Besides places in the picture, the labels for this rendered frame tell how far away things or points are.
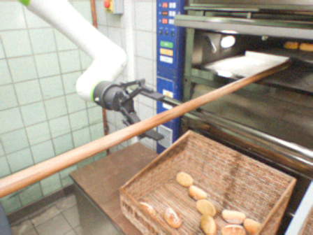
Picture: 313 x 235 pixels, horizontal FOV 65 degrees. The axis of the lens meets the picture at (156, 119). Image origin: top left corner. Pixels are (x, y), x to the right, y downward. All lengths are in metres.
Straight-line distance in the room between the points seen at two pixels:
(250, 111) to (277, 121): 0.12
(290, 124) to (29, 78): 1.50
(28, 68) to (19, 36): 0.19
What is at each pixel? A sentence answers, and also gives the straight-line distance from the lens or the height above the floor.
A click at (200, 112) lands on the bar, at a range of 0.78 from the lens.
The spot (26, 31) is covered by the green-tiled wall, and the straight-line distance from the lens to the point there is 1.75.
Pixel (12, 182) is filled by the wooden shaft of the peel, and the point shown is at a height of 1.20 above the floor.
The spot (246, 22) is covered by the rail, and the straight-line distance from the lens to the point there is 0.92.
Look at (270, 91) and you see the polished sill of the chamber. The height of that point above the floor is 1.16.
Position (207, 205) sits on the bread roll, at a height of 0.64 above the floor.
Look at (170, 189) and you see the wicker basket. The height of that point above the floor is 0.59.
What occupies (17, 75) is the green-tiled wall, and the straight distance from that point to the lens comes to 1.77.
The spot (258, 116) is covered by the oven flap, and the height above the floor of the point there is 1.04.
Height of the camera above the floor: 1.49
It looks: 26 degrees down
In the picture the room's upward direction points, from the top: straight up
